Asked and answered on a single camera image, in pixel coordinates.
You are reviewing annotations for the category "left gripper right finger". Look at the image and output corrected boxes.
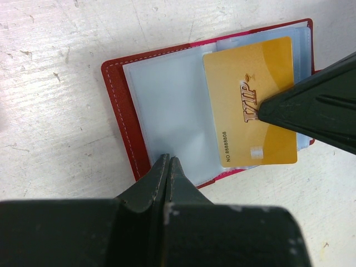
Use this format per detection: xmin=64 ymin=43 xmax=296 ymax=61
xmin=164 ymin=157 xmax=306 ymax=266

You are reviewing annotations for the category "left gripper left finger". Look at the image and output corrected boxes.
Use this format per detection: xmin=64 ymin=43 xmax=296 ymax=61
xmin=1 ymin=154 xmax=170 ymax=266

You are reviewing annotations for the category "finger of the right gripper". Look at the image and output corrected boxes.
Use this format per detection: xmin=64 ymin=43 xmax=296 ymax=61
xmin=258 ymin=53 xmax=355 ymax=154

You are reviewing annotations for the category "gold card with logo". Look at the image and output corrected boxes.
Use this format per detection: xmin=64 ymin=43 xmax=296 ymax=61
xmin=203 ymin=37 xmax=297 ymax=167

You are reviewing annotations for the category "red leather card holder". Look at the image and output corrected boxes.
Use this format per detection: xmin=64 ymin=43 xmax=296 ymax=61
xmin=101 ymin=18 xmax=315 ymax=188

